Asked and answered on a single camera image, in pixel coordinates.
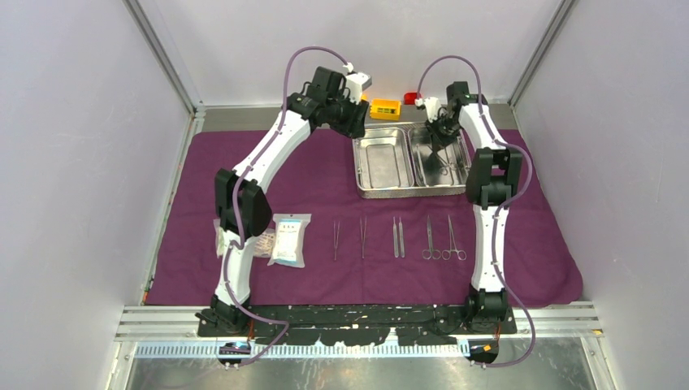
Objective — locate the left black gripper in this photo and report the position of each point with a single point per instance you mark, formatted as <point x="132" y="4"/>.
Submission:
<point x="354" y="127"/>

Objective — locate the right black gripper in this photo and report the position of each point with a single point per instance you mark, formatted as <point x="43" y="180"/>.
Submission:
<point x="439" y="140"/>

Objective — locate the steel surgical forceps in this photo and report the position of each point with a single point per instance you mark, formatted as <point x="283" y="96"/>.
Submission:
<point x="442" y="162"/>

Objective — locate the orange yellow toy block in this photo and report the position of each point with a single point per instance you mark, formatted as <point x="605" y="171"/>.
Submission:
<point x="385" y="109"/>

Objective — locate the steel instrument tray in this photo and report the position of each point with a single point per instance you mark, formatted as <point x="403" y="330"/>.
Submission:
<point x="391" y="161"/>

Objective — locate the steel surgical scissors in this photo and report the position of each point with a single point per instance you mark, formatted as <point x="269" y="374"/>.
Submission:
<point x="430" y="253"/>
<point x="452" y="250"/>

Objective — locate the steel tweezers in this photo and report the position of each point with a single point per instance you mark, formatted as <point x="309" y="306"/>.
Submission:
<point x="363" y="228"/>
<point x="336" y="238"/>

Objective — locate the white sterile pouch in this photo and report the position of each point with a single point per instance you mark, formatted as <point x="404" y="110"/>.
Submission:
<point x="290" y="230"/>

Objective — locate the purple cloth wrap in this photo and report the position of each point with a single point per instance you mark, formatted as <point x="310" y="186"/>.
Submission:
<point x="319" y="179"/>

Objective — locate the green packet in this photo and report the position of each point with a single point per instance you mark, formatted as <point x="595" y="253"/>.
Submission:
<point x="220" y="240"/>

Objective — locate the pink clear packet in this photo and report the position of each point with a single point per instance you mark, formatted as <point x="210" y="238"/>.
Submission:
<point x="264" y="244"/>

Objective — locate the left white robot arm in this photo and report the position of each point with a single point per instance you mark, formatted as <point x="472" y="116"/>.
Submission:
<point x="240" y="194"/>

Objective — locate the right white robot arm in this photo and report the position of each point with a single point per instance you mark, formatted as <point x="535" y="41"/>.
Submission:
<point x="492" y="183"/>

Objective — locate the steel tissue forceps in tray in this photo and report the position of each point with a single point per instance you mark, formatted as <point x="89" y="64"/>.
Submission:
<point x="463" y="154"/>

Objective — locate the red block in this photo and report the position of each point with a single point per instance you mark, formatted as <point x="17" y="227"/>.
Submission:
<point x="409" y="98"/>

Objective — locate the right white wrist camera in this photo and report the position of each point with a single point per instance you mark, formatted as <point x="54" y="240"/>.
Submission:
<point x="431" y="105"/>

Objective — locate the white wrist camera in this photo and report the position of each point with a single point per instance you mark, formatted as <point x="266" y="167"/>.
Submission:
<point x="431" y="105"/>
<point x="356" y="82"/>

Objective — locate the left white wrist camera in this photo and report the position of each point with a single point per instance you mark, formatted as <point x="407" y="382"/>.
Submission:
<point x="356" y="82"/>

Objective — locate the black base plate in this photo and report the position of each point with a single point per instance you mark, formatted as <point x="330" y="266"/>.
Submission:
<point x="351" y="325"/>

